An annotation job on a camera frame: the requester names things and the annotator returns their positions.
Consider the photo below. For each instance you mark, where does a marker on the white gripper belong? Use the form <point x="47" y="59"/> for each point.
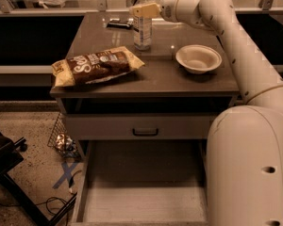
<point x="167" y="6"/>

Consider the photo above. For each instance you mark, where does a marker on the clear plastic water bottle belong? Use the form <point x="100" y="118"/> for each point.
<point x="142" y="26"/>

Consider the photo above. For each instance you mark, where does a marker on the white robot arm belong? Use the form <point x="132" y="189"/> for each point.
<point x="244" y="163"/>

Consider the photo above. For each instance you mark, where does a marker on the closed top drawer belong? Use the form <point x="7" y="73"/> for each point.
<point x="140" y="126"/>

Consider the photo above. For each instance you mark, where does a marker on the grey drawer cabinet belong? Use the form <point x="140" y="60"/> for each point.
<point x="161" y="86"/>

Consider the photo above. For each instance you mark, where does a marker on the open middle drawer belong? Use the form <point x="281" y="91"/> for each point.
<point x="142" y="183"/>

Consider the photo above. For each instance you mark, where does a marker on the small dark snack bar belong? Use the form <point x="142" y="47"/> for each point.
<point x="119" y="24"/>

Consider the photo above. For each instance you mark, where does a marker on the white paper bowl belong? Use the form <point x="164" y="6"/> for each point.
<point x="198" y="59"/>

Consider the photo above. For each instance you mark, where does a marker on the brown chips bag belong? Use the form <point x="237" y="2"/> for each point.
<point x="95" y="67"/>

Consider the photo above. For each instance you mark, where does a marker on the blue tape cross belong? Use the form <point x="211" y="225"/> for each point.
<point x="67" y="175"/>

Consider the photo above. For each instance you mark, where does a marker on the wire mesh trash basket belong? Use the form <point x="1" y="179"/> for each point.
<point x="61" y="142"/>

